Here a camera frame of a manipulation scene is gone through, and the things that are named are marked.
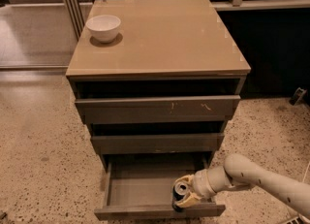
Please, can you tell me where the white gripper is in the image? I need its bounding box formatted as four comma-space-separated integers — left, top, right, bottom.
173, 169, 216, 208

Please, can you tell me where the blue pepsi can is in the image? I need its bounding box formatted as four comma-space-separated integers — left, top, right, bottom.
172, 181, 189, 212

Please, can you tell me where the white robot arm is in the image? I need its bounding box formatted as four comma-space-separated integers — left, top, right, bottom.
172, 153, 310, 219

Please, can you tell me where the middle grey drawer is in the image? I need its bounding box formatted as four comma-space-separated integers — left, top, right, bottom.
91, 133, 224, 154

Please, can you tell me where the bottom grey open drawer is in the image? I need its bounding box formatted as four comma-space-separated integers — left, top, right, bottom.
94, 152, 226, 220

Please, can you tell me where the top grey drawer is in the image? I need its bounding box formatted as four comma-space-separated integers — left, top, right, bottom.
76, 95, 240, 124

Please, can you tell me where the grey drawer cabinet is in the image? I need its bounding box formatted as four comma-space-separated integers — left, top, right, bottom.
65, 0, 252, 171

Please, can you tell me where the white ceramic bowl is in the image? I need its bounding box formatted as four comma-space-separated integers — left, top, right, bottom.
86, 15, 121, 43

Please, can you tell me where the white cable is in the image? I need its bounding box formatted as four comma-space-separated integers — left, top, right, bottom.
301, 161, 310, 183

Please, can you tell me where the small dark floor bracket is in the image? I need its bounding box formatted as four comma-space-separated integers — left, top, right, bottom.
289, 87, 307, 106

